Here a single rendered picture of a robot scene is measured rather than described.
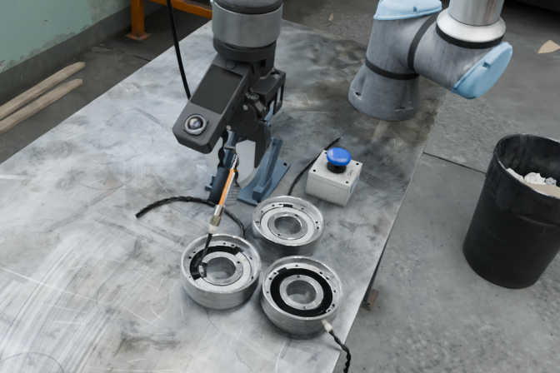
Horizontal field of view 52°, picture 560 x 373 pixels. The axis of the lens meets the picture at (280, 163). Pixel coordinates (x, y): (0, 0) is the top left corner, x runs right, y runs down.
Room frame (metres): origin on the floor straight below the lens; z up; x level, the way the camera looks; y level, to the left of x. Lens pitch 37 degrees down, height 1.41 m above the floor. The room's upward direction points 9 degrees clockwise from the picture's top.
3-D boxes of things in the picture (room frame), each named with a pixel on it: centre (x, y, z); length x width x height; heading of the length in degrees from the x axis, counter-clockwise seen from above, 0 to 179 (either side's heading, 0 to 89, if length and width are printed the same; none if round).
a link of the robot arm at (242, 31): (0.59, 0.06, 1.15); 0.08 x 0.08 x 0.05
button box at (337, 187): (0.76, -0.09, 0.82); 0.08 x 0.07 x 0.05; 162
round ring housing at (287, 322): (0.50, -0.05, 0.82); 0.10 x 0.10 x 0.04
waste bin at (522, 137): (1.50, -0.82, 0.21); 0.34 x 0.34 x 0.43
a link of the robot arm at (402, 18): (1.07, -0.20, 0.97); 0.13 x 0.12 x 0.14; 48
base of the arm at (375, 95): (1.08, -0.20, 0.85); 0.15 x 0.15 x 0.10
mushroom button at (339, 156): (0.76, -0.09, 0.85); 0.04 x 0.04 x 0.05
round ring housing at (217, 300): (0.52, 0.06, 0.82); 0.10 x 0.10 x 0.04
